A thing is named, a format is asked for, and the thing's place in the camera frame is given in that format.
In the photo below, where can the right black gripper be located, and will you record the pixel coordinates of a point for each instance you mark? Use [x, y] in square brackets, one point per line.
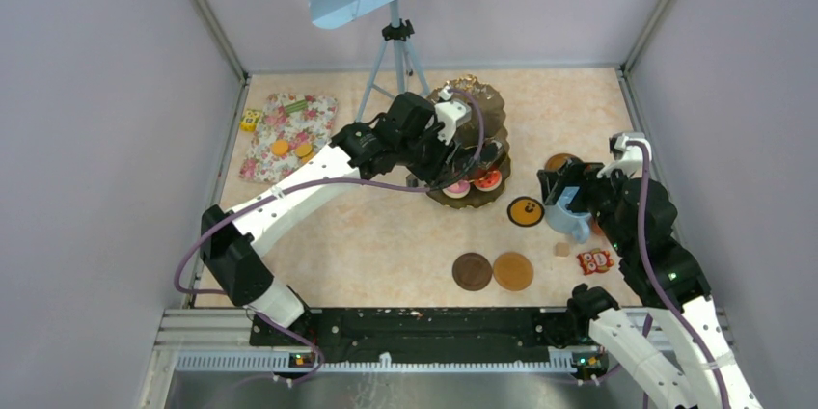
[573, 173]

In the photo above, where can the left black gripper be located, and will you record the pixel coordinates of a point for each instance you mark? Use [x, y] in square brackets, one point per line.
[445, 157]

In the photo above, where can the orange sprinkled donut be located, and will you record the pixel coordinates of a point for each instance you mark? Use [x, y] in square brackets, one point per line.
[489, 182]

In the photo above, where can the pink frosted donut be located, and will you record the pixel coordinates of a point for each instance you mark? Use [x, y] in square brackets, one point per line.
[458, 190]

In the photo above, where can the yellow round biscuit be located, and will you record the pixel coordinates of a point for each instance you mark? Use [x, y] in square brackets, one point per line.
[280, 147]
[303, 149]
[308, 158]

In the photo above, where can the green layered cake slice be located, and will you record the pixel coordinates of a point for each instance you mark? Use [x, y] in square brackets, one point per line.
[292, 106]

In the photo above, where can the black metal tongs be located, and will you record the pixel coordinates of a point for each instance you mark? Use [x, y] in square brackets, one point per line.
[476, 166]

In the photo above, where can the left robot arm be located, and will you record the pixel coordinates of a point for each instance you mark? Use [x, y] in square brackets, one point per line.
[234, 241]

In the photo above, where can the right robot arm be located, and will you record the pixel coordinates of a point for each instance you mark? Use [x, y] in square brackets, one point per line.
[636, 215]

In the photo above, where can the light blue mug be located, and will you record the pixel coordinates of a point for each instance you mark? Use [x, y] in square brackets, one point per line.
[577, 225]

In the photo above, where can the large wooden saucer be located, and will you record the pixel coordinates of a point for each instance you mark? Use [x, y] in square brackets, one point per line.
[558, 160]

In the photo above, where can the black orange round coaster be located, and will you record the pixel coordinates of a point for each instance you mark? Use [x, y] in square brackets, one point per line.
[525, 212]

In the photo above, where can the small wooden cube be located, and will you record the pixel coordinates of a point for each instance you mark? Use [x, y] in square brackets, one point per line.
[562, 249]

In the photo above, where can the three-tier glass cake stand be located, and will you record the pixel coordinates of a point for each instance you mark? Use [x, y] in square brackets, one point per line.
[486, 124]

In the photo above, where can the red snack packet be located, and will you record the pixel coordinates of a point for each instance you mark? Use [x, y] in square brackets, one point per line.
[596, 261]

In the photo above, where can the light brown round coaster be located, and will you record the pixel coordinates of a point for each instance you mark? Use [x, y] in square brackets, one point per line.
[513, 271]

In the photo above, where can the blue tripod stand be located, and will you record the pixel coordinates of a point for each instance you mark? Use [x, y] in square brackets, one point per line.
[397, 35]

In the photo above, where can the floral serving tray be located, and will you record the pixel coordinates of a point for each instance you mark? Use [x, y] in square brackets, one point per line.
[313, 125]

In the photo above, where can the dark brown round coaster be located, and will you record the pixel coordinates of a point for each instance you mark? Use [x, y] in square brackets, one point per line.
[472, 271]

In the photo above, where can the yellow dice block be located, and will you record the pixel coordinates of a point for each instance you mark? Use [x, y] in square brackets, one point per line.
[251, 119]

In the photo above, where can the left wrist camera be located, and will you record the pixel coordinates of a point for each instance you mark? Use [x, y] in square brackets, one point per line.
[452, 113]

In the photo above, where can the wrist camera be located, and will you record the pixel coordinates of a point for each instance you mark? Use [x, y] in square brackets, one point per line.
[452, 113]
[627, 150]

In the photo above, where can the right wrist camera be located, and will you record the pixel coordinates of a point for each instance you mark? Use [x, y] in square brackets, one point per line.
[627, 150]

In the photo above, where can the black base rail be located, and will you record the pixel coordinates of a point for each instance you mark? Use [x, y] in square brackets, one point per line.
[437, 340]

